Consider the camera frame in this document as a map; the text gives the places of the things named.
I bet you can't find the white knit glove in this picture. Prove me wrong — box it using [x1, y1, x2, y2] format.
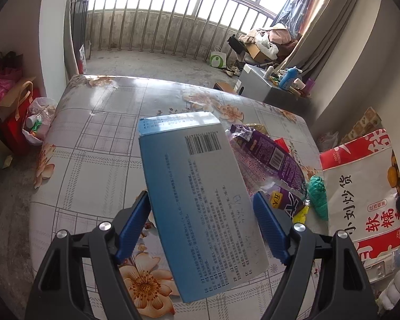
[377, 250, 400, 310]

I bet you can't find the purple snack bag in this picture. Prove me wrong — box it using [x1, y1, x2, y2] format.
[225, 123, 309, 215]

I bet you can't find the light blue cardboard box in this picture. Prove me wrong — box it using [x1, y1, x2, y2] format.
[136, 111, 270, 304]

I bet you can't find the brown cardboard piece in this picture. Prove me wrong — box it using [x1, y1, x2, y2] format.
[213, 82, 237, 94]

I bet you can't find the open cardboard box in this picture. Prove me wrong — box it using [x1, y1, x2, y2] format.
[245, 42, 279, 64]

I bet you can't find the green plastic bag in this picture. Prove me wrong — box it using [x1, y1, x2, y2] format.
[307, 175, 329, 221]

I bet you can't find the white plastic bag of bottles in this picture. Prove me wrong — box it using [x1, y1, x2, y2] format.
[22, 97, 57, 145]

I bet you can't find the metal balcony railing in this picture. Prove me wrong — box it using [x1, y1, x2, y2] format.
[87, 0, 277, 64]

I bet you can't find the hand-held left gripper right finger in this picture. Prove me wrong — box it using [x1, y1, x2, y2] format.
[252, 191, 379, 320]

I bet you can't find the small red wrapper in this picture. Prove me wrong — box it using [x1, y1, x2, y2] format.
[273, 138, 289, 154]

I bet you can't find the patterned cardboard sheet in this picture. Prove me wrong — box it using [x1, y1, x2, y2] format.
[340, 107, 382, 145]

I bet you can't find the black chair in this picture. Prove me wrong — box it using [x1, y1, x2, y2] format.
[227, 35, 250, 62]

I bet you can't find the grey-brown curtain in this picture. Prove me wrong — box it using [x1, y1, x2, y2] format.
[297, 0, 367, 81]

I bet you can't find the grey cabinet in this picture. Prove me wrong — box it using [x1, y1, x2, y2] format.
[237, 64, 312, 104]

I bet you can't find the white paper bag green logo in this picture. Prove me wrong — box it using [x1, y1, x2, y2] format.
[209, 46, 226, 68]

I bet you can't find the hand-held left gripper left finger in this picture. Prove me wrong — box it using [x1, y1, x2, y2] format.
[25, 190, 152, 320]

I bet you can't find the blue detergent bottle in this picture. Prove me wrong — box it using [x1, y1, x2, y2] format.
[278, 67, 302, 90]

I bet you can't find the small yellow wrapper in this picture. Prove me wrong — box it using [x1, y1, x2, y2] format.
[293, 200, 310, 224]

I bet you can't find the pink plastic bag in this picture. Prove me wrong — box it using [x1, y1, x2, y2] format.
[0, 57, 22, 109]

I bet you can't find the pile of clothes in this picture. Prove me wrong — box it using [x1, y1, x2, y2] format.
[238, 23, 301, 57]

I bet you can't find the hanging blue garment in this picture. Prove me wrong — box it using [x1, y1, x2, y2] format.
[275, 0, 315, 37]

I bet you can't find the red and white snack bag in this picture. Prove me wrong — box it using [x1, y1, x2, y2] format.
[319, 128, 400, 284]

